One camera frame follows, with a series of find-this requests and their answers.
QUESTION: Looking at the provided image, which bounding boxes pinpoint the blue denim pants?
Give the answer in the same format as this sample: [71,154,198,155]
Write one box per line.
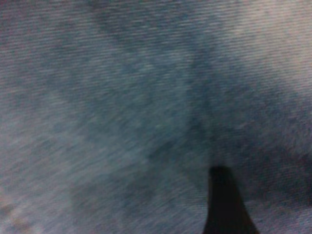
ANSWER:
[0,0,312,234]

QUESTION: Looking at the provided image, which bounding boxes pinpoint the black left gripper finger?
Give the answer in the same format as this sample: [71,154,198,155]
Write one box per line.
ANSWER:
[202,166,259,234]

